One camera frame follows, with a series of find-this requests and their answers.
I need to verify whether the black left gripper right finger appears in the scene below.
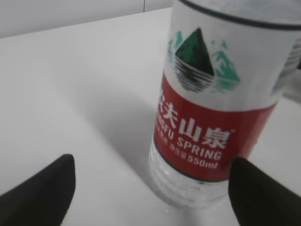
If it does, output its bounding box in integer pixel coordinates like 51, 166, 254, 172
229, 158, 301, 226

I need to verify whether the clear Nongfu Spring water bottle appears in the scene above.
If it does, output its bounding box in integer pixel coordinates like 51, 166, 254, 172
150, 0, 301, 208

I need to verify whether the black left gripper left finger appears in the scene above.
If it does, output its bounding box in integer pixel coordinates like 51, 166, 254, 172
0, 154, 76, 226

